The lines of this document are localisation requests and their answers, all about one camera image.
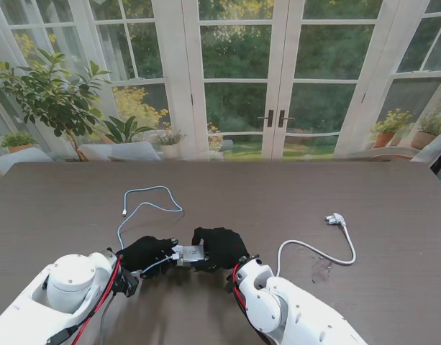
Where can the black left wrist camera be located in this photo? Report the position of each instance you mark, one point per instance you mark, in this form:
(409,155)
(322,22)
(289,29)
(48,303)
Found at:
(127,284)

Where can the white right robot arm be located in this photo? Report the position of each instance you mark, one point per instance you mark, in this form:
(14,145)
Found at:
(292,309)

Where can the white power strip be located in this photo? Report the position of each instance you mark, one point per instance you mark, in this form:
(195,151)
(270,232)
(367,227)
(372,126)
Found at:
(187,263)

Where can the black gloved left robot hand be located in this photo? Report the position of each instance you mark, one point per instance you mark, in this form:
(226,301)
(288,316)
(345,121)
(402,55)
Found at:
(144,253)

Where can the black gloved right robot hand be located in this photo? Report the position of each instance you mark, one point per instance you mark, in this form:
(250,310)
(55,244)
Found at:
(223,248)

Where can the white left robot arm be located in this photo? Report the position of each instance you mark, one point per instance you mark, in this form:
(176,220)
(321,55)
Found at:
(69,284)

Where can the printed garden window backdrop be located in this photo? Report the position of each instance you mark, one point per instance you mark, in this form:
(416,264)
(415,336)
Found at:
(238,54)

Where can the grey charger adapter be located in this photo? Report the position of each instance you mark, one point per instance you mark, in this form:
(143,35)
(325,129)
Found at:
(193,252)

